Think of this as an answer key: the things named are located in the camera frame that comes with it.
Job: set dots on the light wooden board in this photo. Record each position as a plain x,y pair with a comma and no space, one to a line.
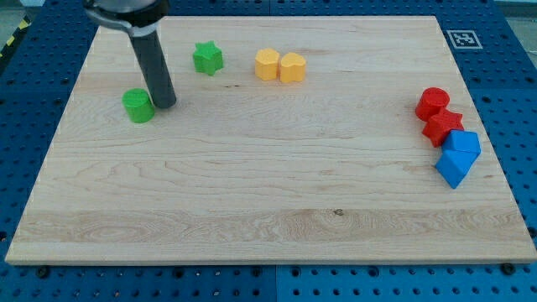
333,169

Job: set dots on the green star block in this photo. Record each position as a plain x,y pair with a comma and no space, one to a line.
208,58

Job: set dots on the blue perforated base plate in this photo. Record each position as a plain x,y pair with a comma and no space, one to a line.
39,78

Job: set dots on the blue pentagon block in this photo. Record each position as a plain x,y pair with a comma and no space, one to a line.
462,141

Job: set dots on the yellow pentagon block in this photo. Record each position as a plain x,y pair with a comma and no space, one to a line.
267,64

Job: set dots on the white fiducial marker tag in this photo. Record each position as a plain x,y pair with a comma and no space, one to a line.
464,39

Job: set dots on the yellow heart block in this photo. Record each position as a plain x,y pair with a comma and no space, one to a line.
292,68

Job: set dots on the green cylinder block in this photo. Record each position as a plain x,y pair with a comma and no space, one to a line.
138,105

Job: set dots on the red cylinder block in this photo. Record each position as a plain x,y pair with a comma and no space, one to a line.
431,101

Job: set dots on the blue cube block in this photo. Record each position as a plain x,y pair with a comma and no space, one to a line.
454,165

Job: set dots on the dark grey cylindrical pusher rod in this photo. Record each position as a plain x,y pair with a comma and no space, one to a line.
151,60

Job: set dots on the red star block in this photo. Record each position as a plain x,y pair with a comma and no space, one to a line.
438,127

